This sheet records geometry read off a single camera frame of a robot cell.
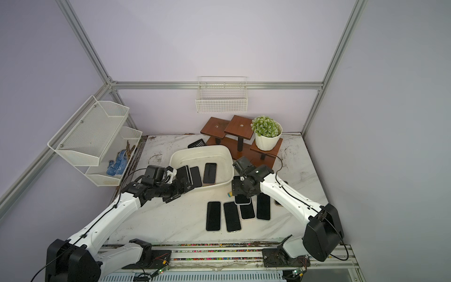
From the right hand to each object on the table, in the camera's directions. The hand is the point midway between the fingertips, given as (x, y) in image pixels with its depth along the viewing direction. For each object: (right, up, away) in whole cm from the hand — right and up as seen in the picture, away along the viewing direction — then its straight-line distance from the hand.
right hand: (243, 193), depth 81 cm
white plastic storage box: (-26, +17, +26) cm, 41 cm away
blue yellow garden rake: (-6, -3, +10) cm, 12 cm away
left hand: (-26, 0, -1) cm, 26 cm away
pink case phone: (-6, -13, +4) cm, 15 cm away
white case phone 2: (-26, +5, +17) cm, 31 cm away
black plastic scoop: (-29, +25, +34) cm, 51 cm away
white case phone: (-33, +8, +18) cm, 38 cm away
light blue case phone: (+2, -11, +6) cm, 13 cm away
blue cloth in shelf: (-63, +11, +6) cm, 65 cm away
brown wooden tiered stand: (-4, +29, +11) cm, 31 cm away
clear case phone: (-15, -12, +4) cm, 20 cm away
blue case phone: (+10, -8, +6) cm, 14 cm away
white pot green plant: (+11, +29, +1) cm, 31 cm away
